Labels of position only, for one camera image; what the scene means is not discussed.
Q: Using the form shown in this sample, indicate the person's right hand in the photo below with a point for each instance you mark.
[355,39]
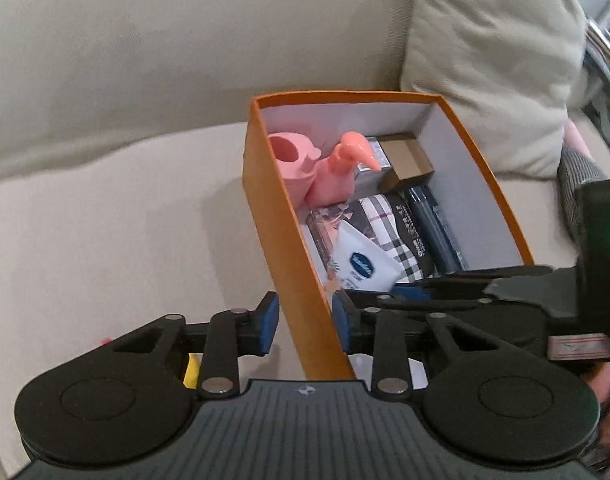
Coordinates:
[607,385]

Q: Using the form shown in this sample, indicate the orange box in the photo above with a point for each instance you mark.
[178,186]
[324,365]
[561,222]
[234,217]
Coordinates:
[285,240]

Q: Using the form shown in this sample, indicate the pink flamingo figure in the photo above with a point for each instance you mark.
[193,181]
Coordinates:
[335,180]

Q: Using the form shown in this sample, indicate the brown cardboard box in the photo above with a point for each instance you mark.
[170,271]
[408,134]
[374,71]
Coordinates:
[405,155]

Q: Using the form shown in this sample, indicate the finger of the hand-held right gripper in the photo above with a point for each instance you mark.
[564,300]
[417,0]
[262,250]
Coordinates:
[465,276]
[435,304]

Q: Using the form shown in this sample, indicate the pink plastic cup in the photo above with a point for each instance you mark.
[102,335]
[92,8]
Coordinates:
[292,160]

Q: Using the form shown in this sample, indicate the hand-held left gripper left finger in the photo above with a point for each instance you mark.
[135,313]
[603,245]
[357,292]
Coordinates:
[270,327]

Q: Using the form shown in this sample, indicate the white sachet blue logo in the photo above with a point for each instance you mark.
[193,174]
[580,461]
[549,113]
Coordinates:
[357,262]

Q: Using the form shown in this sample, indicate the person's right forearm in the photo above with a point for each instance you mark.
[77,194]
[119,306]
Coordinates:
[577,175]

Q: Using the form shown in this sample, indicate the silver box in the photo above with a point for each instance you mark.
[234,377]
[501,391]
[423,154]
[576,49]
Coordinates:
[370,176]

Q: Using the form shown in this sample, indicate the beige cushion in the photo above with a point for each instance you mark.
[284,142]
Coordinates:
[485,60]

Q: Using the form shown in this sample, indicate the plaid and black case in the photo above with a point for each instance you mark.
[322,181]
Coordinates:
[385,225]

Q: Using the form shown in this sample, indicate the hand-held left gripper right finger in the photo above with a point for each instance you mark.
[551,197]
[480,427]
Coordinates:
[341,325]

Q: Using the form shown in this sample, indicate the beige sofa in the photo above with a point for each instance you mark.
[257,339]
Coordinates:
[110,110]

